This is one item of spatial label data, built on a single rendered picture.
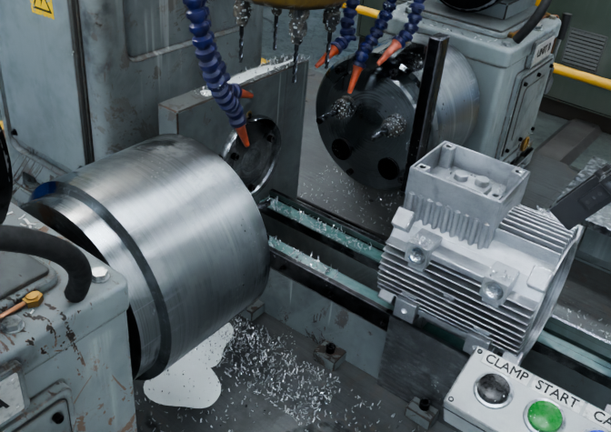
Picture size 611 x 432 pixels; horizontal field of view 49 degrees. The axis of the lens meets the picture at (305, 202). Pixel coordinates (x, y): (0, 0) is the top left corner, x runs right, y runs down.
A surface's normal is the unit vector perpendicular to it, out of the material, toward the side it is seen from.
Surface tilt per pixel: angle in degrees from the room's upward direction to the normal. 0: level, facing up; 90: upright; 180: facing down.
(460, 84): 54
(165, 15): 90
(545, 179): 0
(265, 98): 90
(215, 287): 81
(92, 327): 90
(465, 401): 23
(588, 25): 90
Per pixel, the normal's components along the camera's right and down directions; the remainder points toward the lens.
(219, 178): 0.49, -0.51
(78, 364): 0.80, 0.37
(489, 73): -0.60, 0.39
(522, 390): -0.16, -0.62
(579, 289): 0.08, -0.84
